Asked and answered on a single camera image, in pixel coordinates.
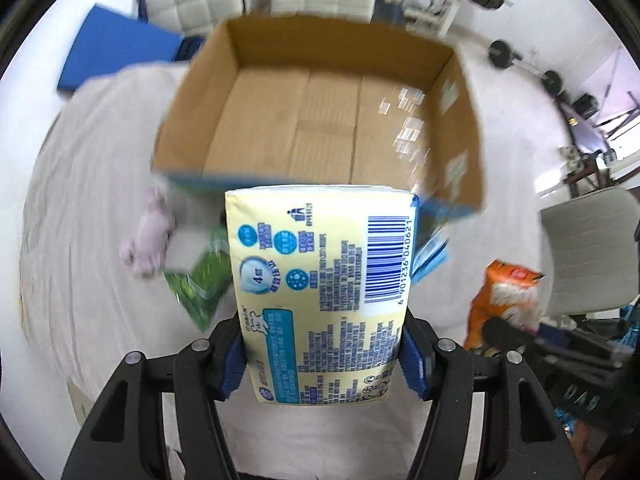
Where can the grey table cloth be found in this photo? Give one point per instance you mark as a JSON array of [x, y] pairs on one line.
[[84, 310]]

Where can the dark wooden stool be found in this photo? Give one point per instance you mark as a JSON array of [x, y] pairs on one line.
[[593, 167]]

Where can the beige chair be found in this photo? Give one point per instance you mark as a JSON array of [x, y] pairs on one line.
[[589, 253]]

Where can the floor barbell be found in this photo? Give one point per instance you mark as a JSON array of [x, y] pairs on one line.
[[502, 56]]

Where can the blue foam mat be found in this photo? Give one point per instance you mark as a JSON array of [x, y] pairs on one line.
[[108, 41]]

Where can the pink plush toy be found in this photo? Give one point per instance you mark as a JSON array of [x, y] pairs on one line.
[[144, 254]]

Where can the black blue weight bench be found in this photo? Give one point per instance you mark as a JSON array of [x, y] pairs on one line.
[[390, 12]]

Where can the green snack bag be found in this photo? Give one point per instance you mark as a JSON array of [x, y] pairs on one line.
[[197, 270]]

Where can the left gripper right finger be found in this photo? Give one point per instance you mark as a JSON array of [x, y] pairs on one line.
[[521, 436]]

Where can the dark blue garment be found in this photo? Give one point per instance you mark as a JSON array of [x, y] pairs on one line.
[[188, 48]]

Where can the light blue snack packet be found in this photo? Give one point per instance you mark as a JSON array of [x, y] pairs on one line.
[[429, 255]]

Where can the orange snack bag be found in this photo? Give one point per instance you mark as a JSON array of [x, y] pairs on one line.
[[510, 292]]

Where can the yellow tissue pack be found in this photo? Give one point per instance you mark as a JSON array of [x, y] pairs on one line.
[[321, 277]]

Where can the open cardboard box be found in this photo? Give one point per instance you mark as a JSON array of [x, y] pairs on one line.
[[299, 99]]

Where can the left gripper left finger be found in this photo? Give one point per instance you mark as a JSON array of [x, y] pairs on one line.
[[123, 437]]

